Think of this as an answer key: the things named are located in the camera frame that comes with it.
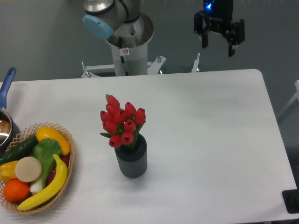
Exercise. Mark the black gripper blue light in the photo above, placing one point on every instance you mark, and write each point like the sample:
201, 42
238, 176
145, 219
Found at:
217, 15

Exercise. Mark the red tulip bouquet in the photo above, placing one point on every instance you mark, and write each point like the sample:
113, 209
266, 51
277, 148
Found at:
121, 126

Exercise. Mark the dark grey ribbed vase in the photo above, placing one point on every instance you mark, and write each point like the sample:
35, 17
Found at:
133, 162

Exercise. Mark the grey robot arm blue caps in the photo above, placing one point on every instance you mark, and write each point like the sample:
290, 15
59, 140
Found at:
123, 25

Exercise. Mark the black device at table edge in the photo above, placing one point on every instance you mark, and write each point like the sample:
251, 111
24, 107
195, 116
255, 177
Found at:
291, 200

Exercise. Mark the purple red vegetable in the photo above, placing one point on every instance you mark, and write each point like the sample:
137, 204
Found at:
52, 174

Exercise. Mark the yellow squash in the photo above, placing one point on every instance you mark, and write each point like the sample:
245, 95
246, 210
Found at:
45, 132

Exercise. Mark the green bok choy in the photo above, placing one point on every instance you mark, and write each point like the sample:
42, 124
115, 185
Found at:
44, 152

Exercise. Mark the yellow banana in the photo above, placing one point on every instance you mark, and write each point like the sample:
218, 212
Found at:
51, 190

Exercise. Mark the woven wicker basket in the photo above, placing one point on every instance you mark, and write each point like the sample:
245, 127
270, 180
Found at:
22, 136

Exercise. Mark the green cucumber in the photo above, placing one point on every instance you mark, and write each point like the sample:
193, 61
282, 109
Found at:
19, 151

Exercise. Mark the beige round disc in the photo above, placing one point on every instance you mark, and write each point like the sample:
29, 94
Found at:
28, 169

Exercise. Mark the yellow bell pepper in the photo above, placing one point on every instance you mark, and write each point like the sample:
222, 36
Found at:
7, 172

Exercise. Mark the orange fruit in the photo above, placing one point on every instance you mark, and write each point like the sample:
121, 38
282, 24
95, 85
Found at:
16, 190

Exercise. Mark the white frame at right edge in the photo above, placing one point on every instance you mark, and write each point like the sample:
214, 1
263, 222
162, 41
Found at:
291, 104

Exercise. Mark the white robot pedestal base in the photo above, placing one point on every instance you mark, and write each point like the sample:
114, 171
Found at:
127, 62

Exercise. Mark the blue handled saucepan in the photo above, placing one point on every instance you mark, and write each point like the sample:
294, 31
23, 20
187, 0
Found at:
8, 128

